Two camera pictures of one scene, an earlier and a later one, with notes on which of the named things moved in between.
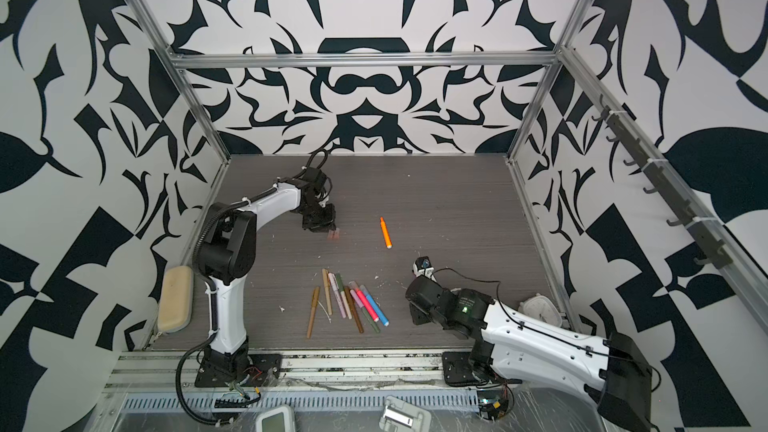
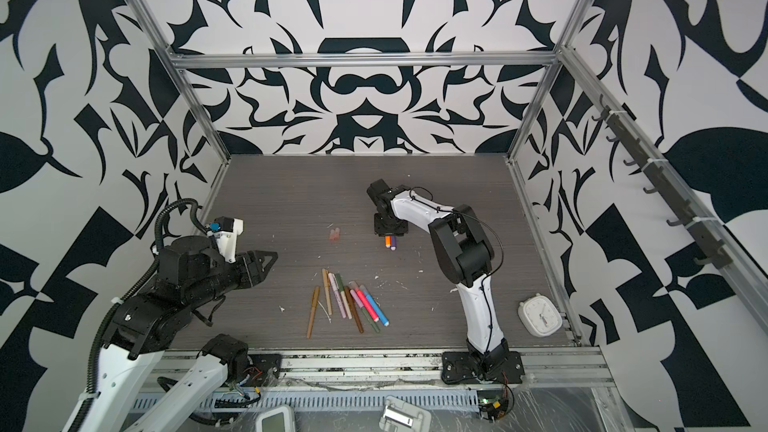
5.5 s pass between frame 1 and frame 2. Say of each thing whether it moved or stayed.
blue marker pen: stayed
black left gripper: moved
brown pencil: stayed
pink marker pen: stayed
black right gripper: moved
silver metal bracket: stayed
